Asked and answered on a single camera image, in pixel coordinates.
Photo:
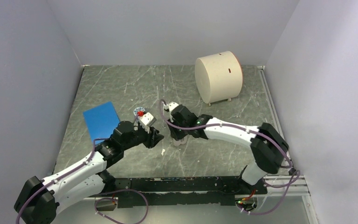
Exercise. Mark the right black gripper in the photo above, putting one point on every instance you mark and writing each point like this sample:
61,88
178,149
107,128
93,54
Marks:
175,135

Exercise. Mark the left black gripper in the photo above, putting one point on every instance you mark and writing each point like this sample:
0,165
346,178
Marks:
153,138

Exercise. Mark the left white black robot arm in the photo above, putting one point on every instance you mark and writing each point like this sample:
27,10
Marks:
40,200

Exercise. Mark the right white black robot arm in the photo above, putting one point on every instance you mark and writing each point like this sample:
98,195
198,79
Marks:
269,149

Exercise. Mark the blue flat board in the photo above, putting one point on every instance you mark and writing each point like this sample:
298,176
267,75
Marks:
101,121

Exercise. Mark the cream cylindrical container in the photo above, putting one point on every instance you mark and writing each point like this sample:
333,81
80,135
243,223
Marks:
218,77

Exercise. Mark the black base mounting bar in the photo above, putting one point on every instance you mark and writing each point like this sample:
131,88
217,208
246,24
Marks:
222,190

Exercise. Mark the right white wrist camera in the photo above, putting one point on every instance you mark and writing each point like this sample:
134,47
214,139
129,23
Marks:
169,107

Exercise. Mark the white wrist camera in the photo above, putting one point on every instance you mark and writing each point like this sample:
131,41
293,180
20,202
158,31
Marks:
169,107
146,120

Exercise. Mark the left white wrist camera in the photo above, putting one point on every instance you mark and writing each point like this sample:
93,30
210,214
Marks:
146,120

